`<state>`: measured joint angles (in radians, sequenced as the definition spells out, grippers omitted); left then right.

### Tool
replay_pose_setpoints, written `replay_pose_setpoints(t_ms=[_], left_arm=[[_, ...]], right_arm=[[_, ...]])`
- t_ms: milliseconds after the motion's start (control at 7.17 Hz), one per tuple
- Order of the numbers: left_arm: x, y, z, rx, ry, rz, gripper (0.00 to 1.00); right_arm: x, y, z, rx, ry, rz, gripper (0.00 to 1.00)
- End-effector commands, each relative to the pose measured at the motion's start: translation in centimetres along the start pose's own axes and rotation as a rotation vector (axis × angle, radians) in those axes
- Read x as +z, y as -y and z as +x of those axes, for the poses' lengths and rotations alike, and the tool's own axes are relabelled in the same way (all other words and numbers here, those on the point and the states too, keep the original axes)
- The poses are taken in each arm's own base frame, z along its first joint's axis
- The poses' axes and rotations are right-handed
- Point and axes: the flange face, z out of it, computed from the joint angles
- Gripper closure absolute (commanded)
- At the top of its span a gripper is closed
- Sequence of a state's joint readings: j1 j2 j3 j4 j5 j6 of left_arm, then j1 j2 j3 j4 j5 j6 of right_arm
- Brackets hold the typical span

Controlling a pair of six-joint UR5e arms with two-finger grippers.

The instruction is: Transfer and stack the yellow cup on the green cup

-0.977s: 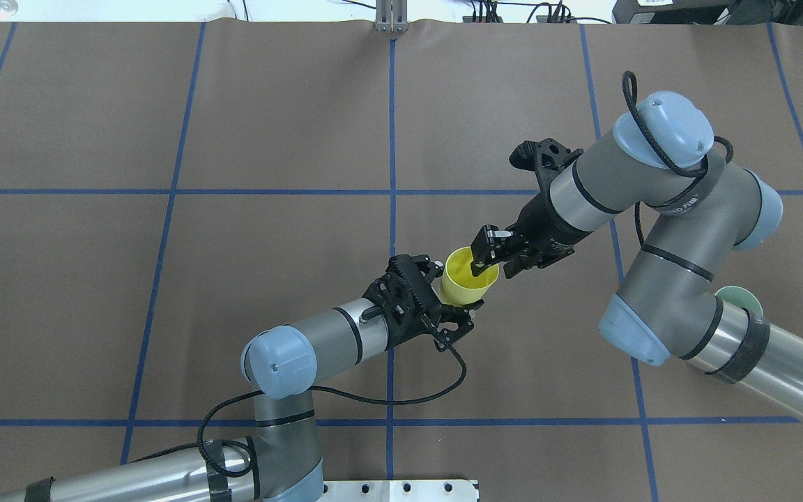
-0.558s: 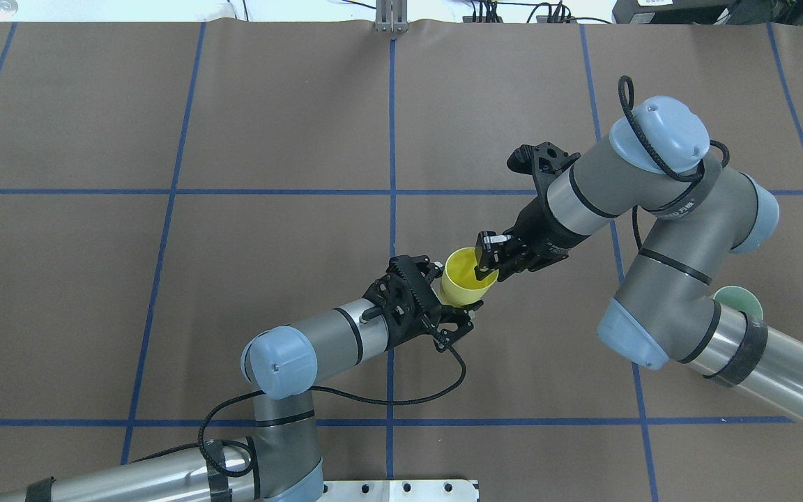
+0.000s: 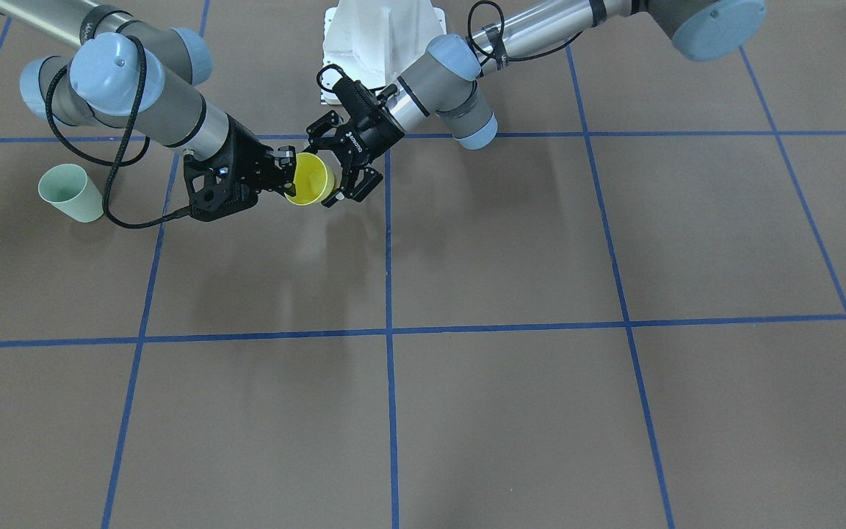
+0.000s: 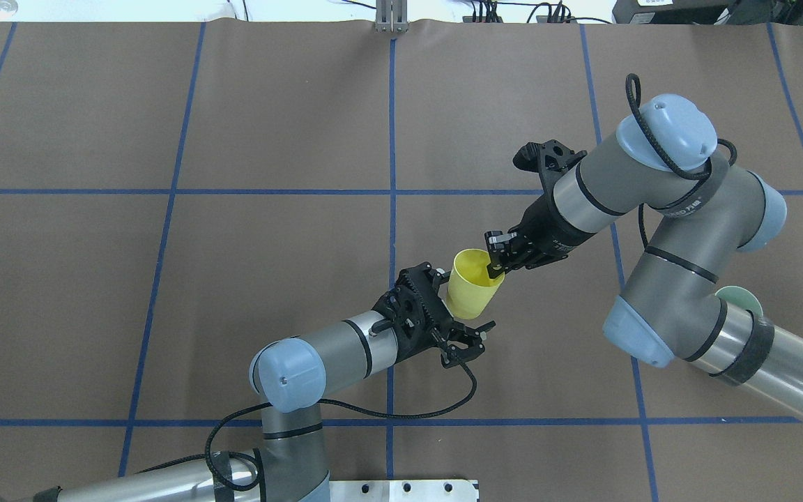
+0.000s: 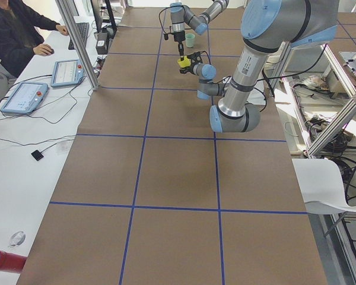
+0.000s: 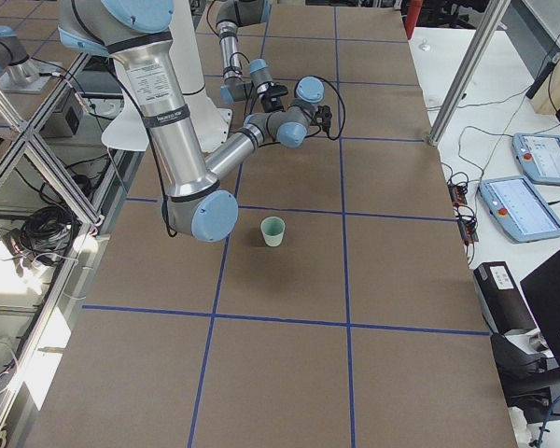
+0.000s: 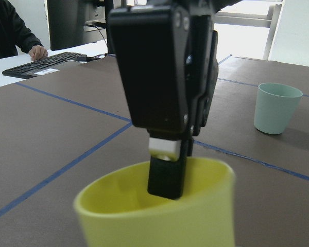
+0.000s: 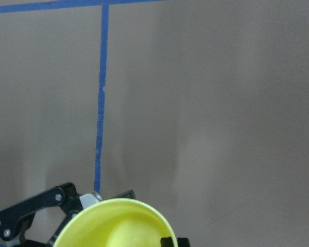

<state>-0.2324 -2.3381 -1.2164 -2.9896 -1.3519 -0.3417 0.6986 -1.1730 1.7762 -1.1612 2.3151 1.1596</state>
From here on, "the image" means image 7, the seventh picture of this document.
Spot brown paper table mat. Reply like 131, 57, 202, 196
0, 56, 309, 246

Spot yellow plastic cup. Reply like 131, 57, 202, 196
73, 157, 235, 246

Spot green plastic cup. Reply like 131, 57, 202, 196
253, 83, 303, 135

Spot black keyboard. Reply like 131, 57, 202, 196
2, 52, 87, 79

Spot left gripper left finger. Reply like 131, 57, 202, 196
109, 5, 191, 199

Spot seated person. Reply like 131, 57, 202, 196
0, 1, 43, 59

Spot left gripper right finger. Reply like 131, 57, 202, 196
187, 15, 218, 156

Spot person's hand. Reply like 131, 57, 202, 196
28, 45, 48, 61

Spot black computer monitor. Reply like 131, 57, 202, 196
46, 0, 114, 50

